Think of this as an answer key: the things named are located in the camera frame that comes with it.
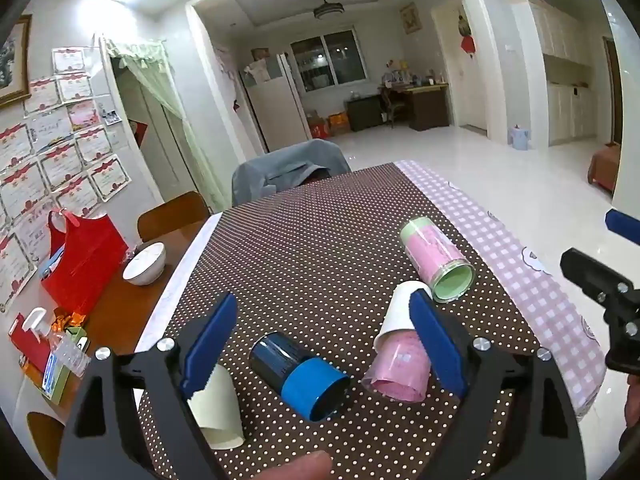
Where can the green door curtain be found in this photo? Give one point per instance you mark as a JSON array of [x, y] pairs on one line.
[[145, 55]]

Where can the dark desk chair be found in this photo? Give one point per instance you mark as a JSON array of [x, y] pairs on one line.
[[394, 107]]

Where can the white door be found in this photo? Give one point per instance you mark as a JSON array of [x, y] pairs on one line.
[[465, 85]]

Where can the cream paper cup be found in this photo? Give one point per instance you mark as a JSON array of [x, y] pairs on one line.
[[215, 410]]

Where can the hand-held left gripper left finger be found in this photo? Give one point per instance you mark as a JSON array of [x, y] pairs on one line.
[[210, 347]]

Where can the small framed wall picture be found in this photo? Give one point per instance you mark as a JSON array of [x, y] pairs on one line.
[[409, 18]]

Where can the light blue bin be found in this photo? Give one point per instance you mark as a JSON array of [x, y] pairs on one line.
[[519, 138]]

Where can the green and pink cup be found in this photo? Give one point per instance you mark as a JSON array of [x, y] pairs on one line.
[[435, 257]]

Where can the clear pink plastic cup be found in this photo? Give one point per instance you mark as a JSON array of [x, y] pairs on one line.
[[397, 370]]

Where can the orange cardboard box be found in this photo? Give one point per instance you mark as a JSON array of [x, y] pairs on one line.
[[338, 122]]

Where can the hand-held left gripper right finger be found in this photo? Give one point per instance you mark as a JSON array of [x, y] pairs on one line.
[[439, 347]]

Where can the pink checked tablecloth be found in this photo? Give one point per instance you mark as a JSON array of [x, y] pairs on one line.
[[520, 280]]

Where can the ceiling fan light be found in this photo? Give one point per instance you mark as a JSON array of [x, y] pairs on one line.
[[327, 9]]

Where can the dark low cabinet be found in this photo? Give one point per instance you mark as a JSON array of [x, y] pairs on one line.
[[364, 112]]

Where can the chair with grey jacket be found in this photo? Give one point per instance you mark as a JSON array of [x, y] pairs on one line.
[[285, 165]]

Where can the wooden chair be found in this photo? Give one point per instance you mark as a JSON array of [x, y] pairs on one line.
[[172, 212]]

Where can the red door decoration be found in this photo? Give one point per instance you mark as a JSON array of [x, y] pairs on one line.
[[467, 35]]

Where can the gold framed picture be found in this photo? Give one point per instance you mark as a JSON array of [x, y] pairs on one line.
[[12, 60]]

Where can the window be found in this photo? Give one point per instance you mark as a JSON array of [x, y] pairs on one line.
[[330, 60]]

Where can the white refrigerator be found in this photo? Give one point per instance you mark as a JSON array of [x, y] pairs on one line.
[[275, 105]]

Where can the red bag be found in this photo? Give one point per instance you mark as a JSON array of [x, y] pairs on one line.
[[85, 260]]

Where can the clear spray bottle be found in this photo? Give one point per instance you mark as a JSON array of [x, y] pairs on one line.
[[60, 345]]

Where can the wooden table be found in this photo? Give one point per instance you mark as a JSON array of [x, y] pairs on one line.
[[115, 310]]

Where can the blue plastic cup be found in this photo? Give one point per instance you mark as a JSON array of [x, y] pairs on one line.
[[295, 380]]

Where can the person's right hand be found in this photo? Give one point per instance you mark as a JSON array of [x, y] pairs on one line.
[[634, 400]]

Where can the white bowl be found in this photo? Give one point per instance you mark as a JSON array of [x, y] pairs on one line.
[[144, 262]]

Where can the green box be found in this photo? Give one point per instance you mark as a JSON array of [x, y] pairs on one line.
[[57, 385]]

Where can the dark wooden desk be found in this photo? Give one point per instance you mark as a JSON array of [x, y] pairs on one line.
[[425, 105]]

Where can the white tall cabinet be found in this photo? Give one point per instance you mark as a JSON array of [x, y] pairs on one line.
[[560, 85]]

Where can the white paper cup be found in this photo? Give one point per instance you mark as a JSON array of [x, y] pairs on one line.
[[397, 315]]

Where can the red cardboard box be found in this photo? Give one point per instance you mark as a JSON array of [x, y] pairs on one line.
[[318, 130]]

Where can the group of wall certificates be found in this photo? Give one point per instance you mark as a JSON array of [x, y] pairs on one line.
[[60, 160]]

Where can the person's left hand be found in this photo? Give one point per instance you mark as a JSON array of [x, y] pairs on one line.
[[300, 467]]

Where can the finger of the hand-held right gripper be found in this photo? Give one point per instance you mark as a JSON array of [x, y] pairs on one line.
[[592, 271], [622, 224]]

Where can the brown dotted tablecloth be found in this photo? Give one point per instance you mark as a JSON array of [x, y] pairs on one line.
[[310, 240]]

